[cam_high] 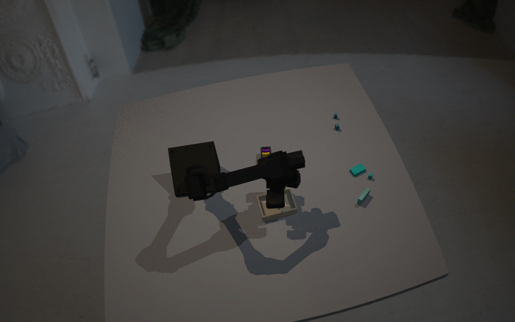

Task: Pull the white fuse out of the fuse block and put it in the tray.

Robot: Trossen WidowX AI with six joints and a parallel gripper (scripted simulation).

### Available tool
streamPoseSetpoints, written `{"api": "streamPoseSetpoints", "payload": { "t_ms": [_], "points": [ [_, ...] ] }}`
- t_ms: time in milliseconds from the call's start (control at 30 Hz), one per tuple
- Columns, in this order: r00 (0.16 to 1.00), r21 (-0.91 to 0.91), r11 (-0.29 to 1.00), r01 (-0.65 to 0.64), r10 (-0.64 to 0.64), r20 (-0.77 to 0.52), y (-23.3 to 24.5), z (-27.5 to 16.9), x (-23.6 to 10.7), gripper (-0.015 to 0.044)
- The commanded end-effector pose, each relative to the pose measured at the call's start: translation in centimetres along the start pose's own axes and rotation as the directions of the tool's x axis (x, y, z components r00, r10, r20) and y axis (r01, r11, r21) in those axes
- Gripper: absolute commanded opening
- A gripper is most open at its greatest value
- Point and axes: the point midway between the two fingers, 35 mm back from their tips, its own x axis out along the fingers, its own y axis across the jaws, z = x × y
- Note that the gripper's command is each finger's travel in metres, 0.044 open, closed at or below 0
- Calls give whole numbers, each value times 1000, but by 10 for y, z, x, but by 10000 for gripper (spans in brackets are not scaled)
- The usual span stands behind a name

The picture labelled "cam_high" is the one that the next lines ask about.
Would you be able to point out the teal rectangular block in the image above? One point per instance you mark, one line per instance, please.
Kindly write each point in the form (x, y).
(363, 196)
(358, 169)

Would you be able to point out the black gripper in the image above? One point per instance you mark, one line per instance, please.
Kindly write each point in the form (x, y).
(275, 196)

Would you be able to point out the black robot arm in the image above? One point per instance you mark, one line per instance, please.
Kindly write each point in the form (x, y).
(276, 166)

